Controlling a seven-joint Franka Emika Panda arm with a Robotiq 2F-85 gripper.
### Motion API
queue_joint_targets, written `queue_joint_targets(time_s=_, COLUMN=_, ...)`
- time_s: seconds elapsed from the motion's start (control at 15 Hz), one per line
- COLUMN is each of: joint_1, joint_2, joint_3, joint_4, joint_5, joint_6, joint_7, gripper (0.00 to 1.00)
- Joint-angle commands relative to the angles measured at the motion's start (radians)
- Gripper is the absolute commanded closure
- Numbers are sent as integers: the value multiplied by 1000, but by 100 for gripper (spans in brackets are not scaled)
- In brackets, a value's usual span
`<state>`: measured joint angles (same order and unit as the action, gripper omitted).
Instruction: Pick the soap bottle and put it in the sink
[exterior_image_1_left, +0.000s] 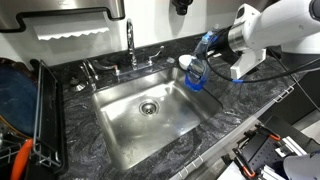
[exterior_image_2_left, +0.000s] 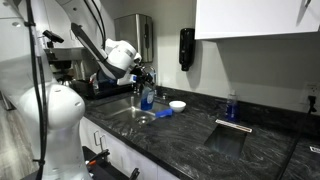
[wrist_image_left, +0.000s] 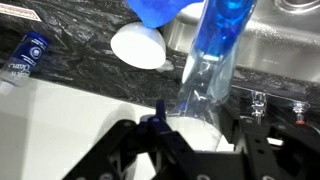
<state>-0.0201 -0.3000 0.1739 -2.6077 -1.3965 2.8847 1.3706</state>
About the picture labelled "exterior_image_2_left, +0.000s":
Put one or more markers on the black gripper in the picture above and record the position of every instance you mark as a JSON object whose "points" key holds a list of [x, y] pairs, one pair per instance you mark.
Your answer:
{"points": [[140, 76]]}

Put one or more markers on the clear blue dish soap bottle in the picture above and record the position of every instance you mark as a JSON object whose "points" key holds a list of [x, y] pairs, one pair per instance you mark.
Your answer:
{"points": [[147, 98]]}

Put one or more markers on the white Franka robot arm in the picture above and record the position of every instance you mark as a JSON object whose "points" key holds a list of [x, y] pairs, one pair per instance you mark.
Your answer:
{"points": [[63, 113]]}

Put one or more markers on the metal sink drain strainer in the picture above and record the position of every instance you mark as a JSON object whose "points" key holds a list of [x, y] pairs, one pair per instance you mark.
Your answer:
{"points": [[143, 119]]}

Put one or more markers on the stainless steel sink basin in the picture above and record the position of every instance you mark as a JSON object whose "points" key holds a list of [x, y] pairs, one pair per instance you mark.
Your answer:
{"points": [[113, 108]]}

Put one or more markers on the small blue soap bottle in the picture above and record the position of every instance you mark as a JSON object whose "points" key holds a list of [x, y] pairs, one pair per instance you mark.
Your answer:
{"points": [[231, 110]]}

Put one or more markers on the blue sponge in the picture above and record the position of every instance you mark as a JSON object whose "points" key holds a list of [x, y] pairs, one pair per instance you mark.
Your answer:
{"points": [[164, 113]]}

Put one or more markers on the white ceramic bowl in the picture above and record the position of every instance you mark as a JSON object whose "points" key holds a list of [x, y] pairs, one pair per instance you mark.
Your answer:
{"points": [[177, 106]]}

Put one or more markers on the steel paper towel dispenser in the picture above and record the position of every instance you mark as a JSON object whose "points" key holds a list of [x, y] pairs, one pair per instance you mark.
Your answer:
{"points": [[133, 33]]}

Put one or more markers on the steel coffee machine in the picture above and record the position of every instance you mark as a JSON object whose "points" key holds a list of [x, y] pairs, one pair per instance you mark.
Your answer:
{"points": [[66, 55]]}

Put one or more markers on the black power plug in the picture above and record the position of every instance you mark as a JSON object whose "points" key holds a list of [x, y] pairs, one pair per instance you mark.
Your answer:
{"points": [[312, 101]]}

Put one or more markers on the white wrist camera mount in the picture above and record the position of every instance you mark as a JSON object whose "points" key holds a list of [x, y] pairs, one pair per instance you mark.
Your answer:
{"points": [[126, 80]]}

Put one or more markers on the black wall soap dispenser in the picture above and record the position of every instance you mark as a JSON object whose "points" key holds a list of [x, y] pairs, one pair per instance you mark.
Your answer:
{"points": [[186, 50]]}

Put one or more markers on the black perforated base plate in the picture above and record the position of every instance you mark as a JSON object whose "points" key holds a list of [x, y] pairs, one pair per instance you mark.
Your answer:
{"points": [[106, 171]]}

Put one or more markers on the black camera on stand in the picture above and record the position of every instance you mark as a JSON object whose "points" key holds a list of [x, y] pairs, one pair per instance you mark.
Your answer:
{"points": [[52, 36]]}

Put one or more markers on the white wall cabinet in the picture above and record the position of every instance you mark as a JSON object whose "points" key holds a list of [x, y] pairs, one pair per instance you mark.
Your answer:
{"points": [[253, 16]]}

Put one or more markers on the white wall outlet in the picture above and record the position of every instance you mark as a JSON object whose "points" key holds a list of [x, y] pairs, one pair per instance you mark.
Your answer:
{"points": [[310, 89]]}

